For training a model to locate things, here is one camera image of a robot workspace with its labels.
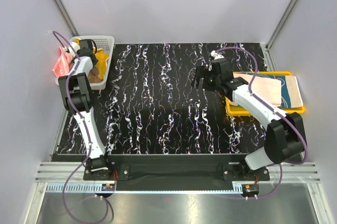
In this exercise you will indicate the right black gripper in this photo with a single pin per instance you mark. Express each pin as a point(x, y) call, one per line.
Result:
point(202, 72)

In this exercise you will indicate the yellow cloth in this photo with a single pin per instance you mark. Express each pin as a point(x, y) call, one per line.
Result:
point(95, 72)

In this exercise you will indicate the peach towel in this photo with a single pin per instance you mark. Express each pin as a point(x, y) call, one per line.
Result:
point(268, 88)

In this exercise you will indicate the teal beige Doraemon towel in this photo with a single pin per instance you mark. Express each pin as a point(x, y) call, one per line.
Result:
point(291, 96)

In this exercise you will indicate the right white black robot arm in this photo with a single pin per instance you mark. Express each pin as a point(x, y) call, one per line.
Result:
point(285, 133)

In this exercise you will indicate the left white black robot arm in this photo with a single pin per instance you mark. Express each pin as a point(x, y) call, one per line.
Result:
point(77, 97)

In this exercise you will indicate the white plastic basket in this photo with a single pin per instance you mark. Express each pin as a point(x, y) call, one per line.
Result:
point(108, 43)

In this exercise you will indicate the pink striped cloth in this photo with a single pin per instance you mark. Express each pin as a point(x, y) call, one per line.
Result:
point(62, 65)

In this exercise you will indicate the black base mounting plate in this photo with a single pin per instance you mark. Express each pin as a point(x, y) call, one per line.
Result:
point(179, 173)

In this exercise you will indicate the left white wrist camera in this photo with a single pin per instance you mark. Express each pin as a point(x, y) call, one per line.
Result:
point(72, 48)

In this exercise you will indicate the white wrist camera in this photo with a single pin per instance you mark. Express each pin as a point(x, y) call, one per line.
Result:
point(72, 48)
point(216, 56)

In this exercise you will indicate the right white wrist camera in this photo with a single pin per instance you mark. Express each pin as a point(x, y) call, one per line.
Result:
point(216, 56)

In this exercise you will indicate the left aluminium frame post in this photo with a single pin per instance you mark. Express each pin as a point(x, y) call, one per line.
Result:
point(66, 17)

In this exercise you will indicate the aluminium frame post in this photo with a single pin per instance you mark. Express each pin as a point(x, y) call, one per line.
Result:
point(284, 18)
point(66, 17)

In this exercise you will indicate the aluminium front rail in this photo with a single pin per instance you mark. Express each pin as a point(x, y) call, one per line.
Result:
point(62, 176)

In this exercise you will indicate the right aluminium frame post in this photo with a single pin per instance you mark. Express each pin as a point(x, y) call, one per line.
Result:
point(284, 18)

